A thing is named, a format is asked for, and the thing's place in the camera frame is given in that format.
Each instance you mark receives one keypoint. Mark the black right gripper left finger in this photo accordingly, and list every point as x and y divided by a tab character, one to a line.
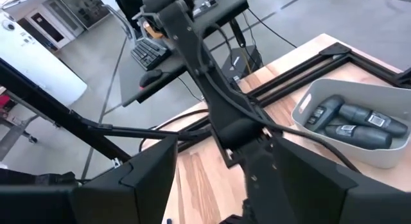
144	192

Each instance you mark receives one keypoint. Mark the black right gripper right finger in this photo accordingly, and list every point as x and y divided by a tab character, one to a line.
314	198

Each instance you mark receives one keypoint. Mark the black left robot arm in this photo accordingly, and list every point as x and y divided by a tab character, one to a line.
192	50

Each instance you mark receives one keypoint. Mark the black desk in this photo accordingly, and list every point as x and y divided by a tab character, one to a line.
130	79

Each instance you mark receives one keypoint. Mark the black computer mouse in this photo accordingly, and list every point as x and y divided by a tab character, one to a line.
150	77

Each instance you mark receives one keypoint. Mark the light grey plastic bin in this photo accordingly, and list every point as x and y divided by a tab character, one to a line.
369	92

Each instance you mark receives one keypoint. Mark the black keyboard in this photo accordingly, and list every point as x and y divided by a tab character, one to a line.
149	54

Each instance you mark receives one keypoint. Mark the grey metal stand leg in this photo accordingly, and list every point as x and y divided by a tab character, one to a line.
13	137

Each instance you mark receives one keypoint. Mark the black mini computer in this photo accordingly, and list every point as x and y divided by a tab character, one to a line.
241	63

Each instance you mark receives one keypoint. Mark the white column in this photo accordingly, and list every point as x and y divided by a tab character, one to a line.
38	66

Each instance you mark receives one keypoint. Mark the black office chair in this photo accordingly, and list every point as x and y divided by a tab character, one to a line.
128	5

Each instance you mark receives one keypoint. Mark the white cabinet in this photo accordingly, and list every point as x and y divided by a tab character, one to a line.
54	25

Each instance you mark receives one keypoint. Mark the black metal rig frame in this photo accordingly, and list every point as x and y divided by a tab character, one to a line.
32	99

